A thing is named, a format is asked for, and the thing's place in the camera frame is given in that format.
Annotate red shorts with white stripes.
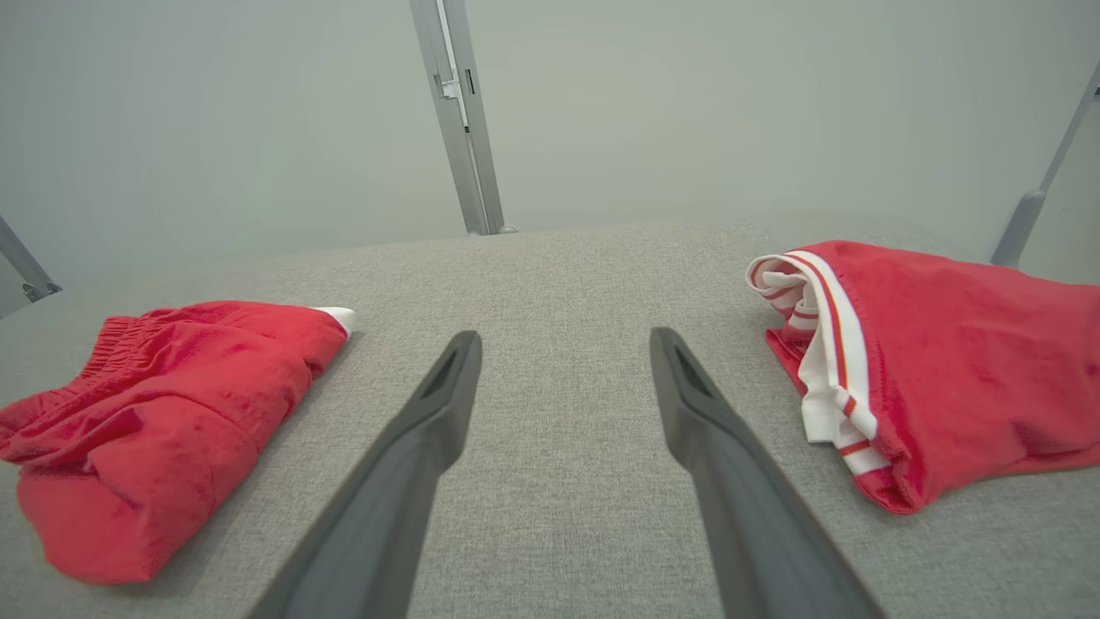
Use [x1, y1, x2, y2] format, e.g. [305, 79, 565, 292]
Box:
[0, 299, 358, 585]

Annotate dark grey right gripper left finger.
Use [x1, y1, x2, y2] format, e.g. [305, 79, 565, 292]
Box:
[247, 331, 484, 619]

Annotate red Bulls basketball jersey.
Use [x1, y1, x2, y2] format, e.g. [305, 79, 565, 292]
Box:
[746, 239, 1100, 515]

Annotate grey double partition post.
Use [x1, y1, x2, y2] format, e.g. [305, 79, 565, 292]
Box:
[409, 0, 518, 236]

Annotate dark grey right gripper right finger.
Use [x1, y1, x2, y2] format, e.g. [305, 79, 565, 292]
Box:
[649, 327, 886, 619]

